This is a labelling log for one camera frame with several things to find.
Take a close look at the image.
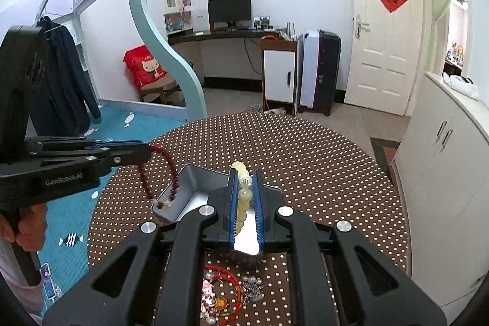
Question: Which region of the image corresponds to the red cord bracelet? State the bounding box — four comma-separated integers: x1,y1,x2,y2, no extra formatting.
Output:
204,264,245,326

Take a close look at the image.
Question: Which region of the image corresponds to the cream jade bead bracelet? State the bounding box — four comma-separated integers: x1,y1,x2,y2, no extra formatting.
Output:
230,160,254,236

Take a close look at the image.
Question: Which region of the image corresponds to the white small cabinet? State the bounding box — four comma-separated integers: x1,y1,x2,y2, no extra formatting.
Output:
259,35,303,116

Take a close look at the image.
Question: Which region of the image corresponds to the white low cupboard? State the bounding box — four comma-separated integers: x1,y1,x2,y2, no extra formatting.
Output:
394,73,488,323

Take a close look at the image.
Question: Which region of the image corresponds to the brown polka dot tablecloth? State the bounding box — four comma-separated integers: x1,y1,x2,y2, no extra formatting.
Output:
87,113,410,325

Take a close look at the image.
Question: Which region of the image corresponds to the white and black suitcase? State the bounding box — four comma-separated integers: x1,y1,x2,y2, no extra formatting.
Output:
300,30,341,117

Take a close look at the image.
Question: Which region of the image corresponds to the black computer monitor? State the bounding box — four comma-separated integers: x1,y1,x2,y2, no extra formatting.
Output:
207,0,252,30

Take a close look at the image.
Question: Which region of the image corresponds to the person's left hand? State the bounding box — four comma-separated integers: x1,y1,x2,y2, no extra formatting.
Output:
1,203,47,252

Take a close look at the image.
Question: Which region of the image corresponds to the white door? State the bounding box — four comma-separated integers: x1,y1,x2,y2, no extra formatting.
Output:
345,0,423,115

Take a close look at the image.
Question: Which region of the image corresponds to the silver pearl chain bracelet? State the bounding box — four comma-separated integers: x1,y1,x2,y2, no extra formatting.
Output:
241,275,265,304

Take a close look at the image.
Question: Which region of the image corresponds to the dark curved desk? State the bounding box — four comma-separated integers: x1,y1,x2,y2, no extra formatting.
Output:
167,28,280,93

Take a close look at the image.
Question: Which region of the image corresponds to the red cat cushion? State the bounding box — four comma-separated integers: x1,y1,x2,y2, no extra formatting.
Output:
123,46,167,91

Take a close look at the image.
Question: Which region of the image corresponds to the dark red bead bracelet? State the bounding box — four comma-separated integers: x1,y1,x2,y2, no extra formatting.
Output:
137,143,181,210

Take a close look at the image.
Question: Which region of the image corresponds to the silver metal tin box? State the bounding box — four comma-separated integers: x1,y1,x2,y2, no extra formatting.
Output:
152,164,289,256

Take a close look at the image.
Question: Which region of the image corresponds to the smartphone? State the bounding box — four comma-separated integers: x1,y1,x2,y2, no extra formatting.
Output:
41,263,57,300

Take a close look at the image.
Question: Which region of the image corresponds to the dark blue hanging jacket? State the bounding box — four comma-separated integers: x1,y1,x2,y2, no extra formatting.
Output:
30,16,101,137

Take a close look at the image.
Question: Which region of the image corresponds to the pink charm bracelet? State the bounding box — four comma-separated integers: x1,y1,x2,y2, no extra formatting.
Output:
200,269,220,325

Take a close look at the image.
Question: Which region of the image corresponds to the wooden chair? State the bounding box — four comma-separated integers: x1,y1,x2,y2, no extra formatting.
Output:
138,73,181,104

